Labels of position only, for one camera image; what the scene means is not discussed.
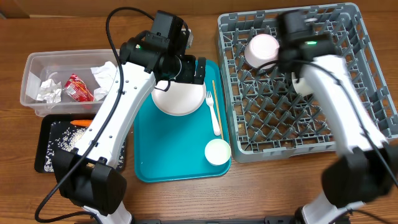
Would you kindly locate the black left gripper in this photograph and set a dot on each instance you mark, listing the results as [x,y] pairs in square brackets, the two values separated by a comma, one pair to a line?
[189,74]

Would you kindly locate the wooden chopstick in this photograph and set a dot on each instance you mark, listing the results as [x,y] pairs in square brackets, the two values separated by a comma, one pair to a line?
[218,109]

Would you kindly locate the white napkin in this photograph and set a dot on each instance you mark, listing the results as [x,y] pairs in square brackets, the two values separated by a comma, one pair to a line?
[104,76]

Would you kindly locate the pink plastic fork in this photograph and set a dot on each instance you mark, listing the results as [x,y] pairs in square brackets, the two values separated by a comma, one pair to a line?
[210,104]

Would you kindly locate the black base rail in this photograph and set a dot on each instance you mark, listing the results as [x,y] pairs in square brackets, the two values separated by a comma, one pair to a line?
[266,220]

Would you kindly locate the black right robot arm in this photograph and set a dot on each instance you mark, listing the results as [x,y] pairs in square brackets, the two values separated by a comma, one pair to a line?
[367,164]

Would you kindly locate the black tray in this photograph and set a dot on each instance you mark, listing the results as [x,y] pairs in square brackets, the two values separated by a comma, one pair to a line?
[44,134]

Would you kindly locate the red snack wrapper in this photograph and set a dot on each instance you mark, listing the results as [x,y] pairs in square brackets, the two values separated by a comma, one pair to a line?
[77,89]

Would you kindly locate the clear plastic bin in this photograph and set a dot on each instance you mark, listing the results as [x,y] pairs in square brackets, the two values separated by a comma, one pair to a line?
[59,66]

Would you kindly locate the teal plastic tray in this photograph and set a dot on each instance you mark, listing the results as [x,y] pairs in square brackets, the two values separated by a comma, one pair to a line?
[168,148]

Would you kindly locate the white bowl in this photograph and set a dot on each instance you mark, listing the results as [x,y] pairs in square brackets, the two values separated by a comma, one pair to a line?
[301,86]

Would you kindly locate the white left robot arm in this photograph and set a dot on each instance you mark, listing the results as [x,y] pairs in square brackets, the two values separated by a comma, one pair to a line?
[87,174]

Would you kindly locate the grey dishwasher rack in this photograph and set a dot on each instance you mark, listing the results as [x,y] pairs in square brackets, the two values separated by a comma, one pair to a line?
[267,120]

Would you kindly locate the spilled rice pile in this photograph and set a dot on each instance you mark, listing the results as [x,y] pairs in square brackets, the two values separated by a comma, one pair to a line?
[62,135]

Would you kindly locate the orange carrot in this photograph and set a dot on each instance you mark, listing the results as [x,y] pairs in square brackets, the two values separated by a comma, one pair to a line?
[81,122]

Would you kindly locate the white paper cup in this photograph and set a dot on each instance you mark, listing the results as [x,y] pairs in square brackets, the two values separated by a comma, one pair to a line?
[217,152]

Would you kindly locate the small crumpled paper ball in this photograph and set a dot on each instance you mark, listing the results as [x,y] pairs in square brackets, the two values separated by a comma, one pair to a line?
[50,92]

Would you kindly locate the pink plate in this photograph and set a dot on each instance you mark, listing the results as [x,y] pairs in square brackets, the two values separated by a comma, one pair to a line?
[180,99]

